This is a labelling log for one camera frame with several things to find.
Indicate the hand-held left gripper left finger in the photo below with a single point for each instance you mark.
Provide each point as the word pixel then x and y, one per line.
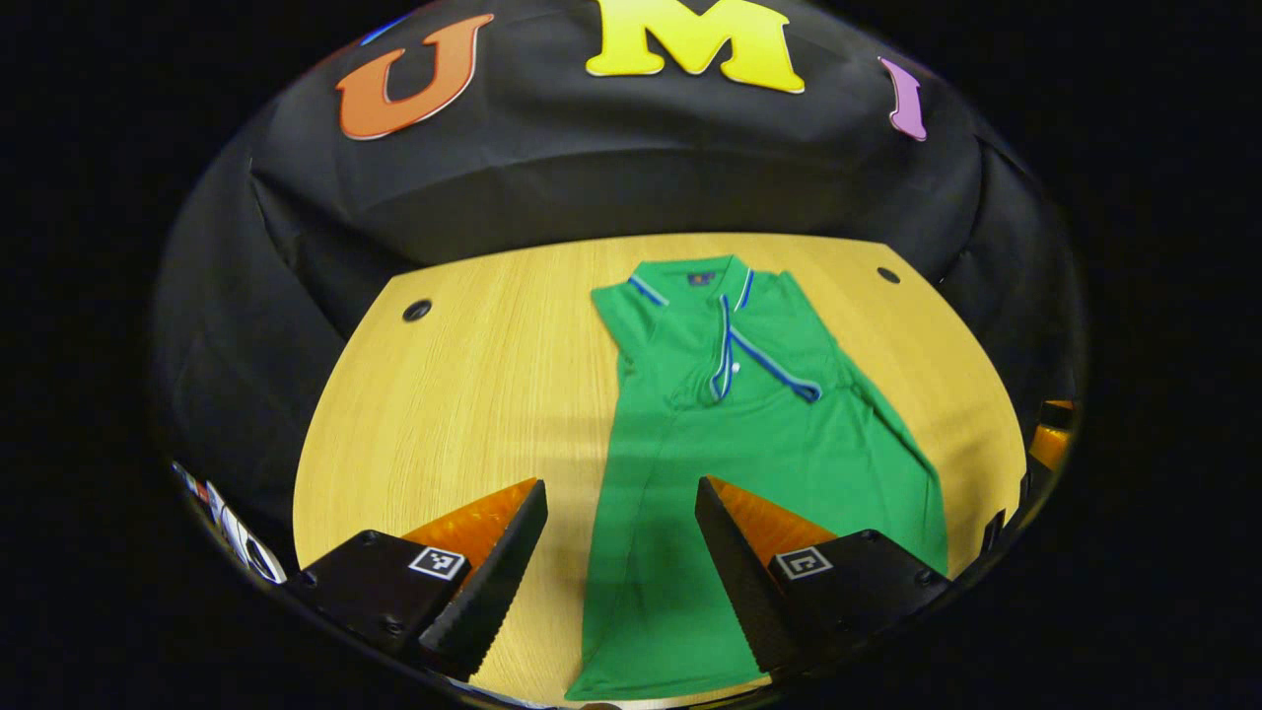
pixel 498 592

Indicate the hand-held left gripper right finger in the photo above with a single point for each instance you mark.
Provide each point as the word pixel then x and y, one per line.
pixel 749 592

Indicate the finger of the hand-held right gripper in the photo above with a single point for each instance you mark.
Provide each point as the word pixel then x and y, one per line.
pixel 1050 446

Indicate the green T-shirt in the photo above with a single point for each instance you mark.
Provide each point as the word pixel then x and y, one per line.
pixel 749 444

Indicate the white side desk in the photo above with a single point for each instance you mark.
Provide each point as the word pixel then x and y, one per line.
pixel 242 542

